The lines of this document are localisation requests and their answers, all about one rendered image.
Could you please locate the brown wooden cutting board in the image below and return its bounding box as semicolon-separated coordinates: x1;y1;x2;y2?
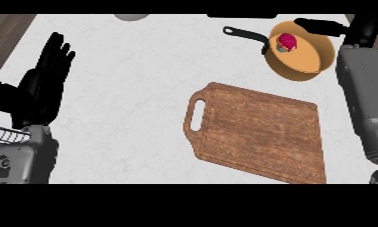
183;81;327;185

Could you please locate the pink cupcake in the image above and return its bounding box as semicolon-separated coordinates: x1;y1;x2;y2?
274;32;299;54

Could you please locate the grey round object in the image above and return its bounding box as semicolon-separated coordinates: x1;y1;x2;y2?
113;13;150;22

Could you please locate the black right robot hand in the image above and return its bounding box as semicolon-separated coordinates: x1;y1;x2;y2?
292;13;378;49

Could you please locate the orange pot with black handle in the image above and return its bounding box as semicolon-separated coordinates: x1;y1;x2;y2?
221;20;336;82

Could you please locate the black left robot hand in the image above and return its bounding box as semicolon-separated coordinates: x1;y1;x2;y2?
0;31;78;130

